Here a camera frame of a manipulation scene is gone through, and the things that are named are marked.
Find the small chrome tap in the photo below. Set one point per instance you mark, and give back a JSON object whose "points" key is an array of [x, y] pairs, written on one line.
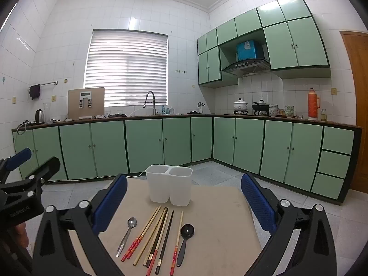
{"points": [[200, 105]]}

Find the steel electric kettle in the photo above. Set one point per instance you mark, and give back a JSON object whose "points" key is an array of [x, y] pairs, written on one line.
{"points": [[39, 116]]}

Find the cardboard box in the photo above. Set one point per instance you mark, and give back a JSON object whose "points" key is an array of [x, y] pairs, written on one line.
{"points": [[86, 103]]}

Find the patterned glass cups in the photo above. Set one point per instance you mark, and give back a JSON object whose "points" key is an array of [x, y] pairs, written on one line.
{"points": [[289, 111]]}

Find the black range hood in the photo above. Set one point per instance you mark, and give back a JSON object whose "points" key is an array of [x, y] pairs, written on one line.
{"points": [[247, 65]]}

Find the row of green upper cabinets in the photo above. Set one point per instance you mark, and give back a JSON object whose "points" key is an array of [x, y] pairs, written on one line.
{"points": [[302, 43]]}

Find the dark cloth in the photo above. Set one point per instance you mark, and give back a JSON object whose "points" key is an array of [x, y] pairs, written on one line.
{"points": [[115, 115]]}

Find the orange thermos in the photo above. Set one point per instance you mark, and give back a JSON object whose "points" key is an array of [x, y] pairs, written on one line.
{"points": [[313, 103]]}

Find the wooden door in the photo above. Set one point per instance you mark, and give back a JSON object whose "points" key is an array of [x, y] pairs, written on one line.
{"points": [[356, 106]]}

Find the pale plain wooden chopstick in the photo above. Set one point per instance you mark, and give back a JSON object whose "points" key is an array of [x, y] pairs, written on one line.
{"points": [[145, 260]]}

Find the black wok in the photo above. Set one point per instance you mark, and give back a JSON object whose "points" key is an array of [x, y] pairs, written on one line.
{"points": [[260, 108]]}

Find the black chopstick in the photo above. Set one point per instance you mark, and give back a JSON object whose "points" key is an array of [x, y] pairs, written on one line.
{"points": [[165, 243], [161, 227]]}

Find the white window blinds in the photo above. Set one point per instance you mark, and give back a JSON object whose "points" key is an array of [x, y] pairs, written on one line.
{"points": [[126, 66]]}

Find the white cooking pot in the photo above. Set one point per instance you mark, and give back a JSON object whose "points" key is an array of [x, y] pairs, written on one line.
{"points": [[240, 105]]}

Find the blue box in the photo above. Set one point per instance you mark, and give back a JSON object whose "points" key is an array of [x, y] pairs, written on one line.
{"points": [[249, 49]]}

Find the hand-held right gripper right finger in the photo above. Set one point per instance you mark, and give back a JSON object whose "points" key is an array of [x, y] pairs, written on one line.
{"points": [[257, 204]]}

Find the yellowish plain wooden chopstick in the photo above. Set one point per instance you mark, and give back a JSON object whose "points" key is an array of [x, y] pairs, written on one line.
{"points": [[141, 253]]}

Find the metal spoon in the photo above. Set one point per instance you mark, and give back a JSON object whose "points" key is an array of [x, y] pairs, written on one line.
{"points": [[131, 223]]}

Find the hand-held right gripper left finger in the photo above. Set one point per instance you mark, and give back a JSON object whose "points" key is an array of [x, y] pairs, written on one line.
{"points": [[110, 204]]}

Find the metal towel rail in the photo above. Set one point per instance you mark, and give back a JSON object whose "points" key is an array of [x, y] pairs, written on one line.
{"points": [[46, 84]]}

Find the black plastic spoon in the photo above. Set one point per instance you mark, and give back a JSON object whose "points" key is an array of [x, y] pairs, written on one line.
{"points": [[187, 231]]}

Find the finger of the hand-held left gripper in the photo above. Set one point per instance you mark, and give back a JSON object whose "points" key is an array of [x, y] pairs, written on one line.
{"points": [[18, 158], [47, 168]]}

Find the stack of bowls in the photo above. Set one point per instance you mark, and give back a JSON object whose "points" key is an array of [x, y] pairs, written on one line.
{"points": [[273, 110]]}

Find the row of green cabinets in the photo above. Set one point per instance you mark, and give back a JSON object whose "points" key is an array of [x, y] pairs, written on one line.
{"points": [[302, 43], [109, 146]]}

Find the small glass jar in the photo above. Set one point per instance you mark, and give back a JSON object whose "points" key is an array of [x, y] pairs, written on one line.
{"points": [[323, 115]]}

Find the person's left hand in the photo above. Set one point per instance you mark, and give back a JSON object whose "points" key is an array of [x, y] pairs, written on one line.
{"points": [[20, 234]]}

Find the row of green lower cabinets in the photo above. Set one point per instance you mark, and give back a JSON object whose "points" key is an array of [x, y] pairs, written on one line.
{"points": [[109, 146]]}

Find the dark hanging towel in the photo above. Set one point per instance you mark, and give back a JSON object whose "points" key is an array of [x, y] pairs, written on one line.
{"points": [[35, 91]]}

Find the white double utensil holder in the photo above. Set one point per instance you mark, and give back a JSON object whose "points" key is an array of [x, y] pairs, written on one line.
{"points": [[169, 184]]}

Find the steel kitchen faucet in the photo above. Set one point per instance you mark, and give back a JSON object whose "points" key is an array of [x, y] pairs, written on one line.
{"points": [[150, 100]]}

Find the clear glass pitcher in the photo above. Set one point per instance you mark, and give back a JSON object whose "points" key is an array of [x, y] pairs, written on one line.
{"points": [[47, 110]]}

